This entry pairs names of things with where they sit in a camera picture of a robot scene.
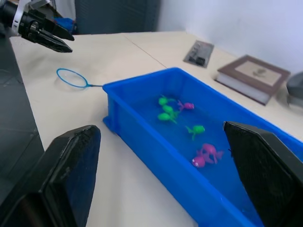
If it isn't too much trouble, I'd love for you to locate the small pink toy fish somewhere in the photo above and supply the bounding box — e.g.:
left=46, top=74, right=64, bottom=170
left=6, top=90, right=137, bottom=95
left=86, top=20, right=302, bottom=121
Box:
left=177, top=100, right=195, bottom=112

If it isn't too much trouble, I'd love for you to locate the blue crumpled item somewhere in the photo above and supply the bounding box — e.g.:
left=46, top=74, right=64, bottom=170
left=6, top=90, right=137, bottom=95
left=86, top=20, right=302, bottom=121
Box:
left=52, top=16, right=77, bottom=33

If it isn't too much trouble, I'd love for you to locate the blue hoop fishing net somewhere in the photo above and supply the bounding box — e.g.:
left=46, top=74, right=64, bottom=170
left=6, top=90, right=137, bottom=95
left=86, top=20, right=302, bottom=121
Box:
left=56, top=68, right=106, bottom=92

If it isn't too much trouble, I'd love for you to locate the dark grey cabinet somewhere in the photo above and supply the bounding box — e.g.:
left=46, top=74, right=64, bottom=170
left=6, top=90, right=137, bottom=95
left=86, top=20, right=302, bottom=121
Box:
left=75, top=0, right=162, bottom=35

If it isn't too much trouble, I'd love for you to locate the blue plastic tub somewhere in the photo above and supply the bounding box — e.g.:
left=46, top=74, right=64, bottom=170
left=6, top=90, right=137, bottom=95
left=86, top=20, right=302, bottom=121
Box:
left=102, top=67, right=303, bottom=227

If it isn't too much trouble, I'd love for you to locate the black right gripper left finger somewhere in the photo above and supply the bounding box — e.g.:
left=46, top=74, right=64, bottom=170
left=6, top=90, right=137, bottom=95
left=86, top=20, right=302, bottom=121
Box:
left=0, top=125, right=101, bottom=227

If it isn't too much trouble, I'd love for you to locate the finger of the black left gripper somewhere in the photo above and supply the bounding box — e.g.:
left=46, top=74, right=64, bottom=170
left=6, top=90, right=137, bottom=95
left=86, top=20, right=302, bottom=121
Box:
left=44, top=18, right=75, bottom=41
left=35, top=27, right=73, bottom=53

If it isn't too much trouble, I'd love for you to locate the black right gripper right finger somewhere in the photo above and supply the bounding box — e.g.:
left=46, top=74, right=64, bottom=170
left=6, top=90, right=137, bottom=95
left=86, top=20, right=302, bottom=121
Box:
left=223, top=121, right=303, bottom=227

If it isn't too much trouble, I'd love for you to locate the brown hardcover book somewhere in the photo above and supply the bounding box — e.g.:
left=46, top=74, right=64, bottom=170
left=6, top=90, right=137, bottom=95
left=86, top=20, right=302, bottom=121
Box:
left=214, top=54, right=291, bottom=106

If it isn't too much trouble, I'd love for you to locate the black blister pack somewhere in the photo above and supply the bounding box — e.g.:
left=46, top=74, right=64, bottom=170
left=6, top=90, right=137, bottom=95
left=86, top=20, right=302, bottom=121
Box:
left=183, top=40, right=215, bottom=69

